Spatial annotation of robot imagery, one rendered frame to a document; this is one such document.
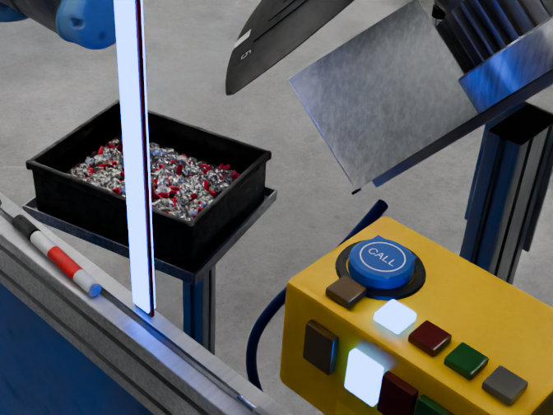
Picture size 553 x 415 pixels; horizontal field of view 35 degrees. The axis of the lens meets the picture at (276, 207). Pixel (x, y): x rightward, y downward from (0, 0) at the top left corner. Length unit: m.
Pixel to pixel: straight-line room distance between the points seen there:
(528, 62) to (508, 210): 0.29
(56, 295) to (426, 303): 0.45
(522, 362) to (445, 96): 0.42
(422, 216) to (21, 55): 1.54
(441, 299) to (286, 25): 0.55
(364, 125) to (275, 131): 1.86
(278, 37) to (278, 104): 1.86
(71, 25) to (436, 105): 0.35
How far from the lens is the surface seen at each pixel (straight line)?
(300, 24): 0.99
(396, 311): 0.50
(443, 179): 2.58
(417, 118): 0.87
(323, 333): 0.51
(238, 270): 2.17
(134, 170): 0.71
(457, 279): 0.54
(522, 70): 0.82
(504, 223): 1.07
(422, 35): 0.88
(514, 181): 1.04
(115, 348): 0.82
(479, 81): 0.85
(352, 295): 0.51
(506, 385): 0.48
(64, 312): 0.88
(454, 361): 0.48
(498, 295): 0.54
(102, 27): 0.82
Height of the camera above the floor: 1.41
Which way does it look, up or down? 36 degrees down
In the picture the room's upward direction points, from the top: 4 degrees clockwise
